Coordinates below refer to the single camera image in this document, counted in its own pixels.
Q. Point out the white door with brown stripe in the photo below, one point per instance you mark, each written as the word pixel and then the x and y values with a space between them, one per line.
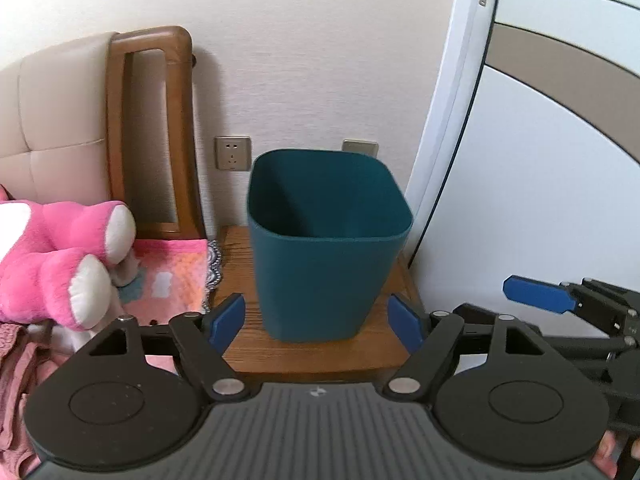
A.
pixel 540 160

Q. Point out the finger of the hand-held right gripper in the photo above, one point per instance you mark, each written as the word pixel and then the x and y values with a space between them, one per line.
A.
pixel 537 296
pixel 475 311

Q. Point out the brown wooden headboard frame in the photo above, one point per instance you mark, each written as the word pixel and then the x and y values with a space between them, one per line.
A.
pixel 117 135

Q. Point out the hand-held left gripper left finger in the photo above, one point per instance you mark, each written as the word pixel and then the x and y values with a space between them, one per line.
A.
pixel 227 322

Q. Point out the beige padded headboard cushion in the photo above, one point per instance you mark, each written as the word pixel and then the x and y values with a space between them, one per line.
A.
pixel 55 125

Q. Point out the white door frame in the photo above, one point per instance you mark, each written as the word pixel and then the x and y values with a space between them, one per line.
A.
pixel 450 110

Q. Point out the pink and white plush toy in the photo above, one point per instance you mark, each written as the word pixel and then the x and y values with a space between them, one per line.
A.
pixel 55 265

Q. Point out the beige wall switch plate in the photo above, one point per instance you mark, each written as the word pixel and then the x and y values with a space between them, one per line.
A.
pixel 361 146

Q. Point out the dusty pink ruffled cloth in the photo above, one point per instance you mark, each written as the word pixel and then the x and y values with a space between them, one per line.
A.
pixel 20 385

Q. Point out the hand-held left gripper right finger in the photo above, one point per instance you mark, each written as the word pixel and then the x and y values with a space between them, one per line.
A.
pixel 405 322

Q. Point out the teal plastic trash bin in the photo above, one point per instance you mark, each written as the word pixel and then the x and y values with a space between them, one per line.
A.
pixel 325 260

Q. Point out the wooden nightstand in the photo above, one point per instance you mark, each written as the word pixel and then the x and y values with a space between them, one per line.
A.
pixel 300 355

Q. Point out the beige wall socket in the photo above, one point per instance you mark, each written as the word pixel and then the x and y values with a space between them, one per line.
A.
pixel 232 154

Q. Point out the pink patterned quilt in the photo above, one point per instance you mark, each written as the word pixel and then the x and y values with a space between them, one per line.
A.
pixel 172 275

